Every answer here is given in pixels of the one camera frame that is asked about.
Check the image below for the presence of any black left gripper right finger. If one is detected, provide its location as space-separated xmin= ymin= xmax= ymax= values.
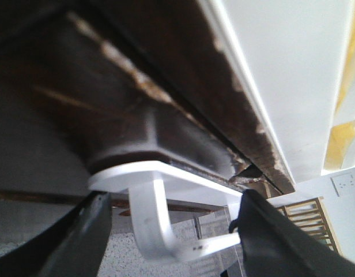
xmin=229 ymin=189 xmax=355 ymax=276

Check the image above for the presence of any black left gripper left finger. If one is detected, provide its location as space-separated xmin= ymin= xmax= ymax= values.
xmin=0 ymin=192 xmax=112 ymax=276

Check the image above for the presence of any white plastic hook handle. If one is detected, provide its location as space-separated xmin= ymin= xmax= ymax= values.
xmin=88 ymin=161 xmax=242 ymax=263

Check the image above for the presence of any wooden drawer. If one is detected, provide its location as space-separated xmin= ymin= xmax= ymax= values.
xmin=0 ymin=0 xmax=296 ymax=214

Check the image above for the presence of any wooden slatted rack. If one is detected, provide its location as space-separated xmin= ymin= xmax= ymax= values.
xmin=277 ymin=197 xmax=342 ymax=254

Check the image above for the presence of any white wall socket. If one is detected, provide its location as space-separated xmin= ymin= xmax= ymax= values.
xmin=331 ymin=173 xmax=355 ymax=197

